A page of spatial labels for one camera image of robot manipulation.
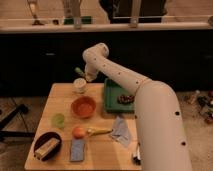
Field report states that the green pepper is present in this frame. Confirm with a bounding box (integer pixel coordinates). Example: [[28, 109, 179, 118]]
[[75, 67, 85, 77]]

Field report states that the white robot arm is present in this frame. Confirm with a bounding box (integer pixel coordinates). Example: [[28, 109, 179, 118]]
[[82, 43, 192, 171]]

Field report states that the white paper cup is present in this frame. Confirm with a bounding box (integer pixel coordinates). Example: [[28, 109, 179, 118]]
[[73, 78, 87, 93]]

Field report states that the green plastic cup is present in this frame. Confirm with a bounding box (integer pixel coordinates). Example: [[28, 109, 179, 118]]
[[51, 113, 65, 129]]

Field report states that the green tray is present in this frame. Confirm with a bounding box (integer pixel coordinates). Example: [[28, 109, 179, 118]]
[[104, 78, 134, 113]]

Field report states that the orange bowl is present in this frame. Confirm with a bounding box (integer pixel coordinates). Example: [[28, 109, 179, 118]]
[[71, 96, 96, 119]]

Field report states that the orange fruit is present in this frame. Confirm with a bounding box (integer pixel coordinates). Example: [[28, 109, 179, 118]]
[[72, 126, 86, 139]]

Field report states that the grey cloth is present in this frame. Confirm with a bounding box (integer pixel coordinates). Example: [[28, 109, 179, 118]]
[[109, 116, 132, 147]]

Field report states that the blue sponge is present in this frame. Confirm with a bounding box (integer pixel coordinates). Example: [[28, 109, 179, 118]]
[[70, 139, 85, 162]]

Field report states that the dark brown bowl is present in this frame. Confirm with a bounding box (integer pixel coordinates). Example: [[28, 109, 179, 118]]
[[33, 132, 62, 162]]

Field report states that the wooden block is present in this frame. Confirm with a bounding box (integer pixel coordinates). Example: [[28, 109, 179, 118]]
[[35, 138, 59, 160]]

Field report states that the white black handled tool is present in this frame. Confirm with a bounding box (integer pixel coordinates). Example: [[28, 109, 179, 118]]
[[132, 146, 141, 165]]

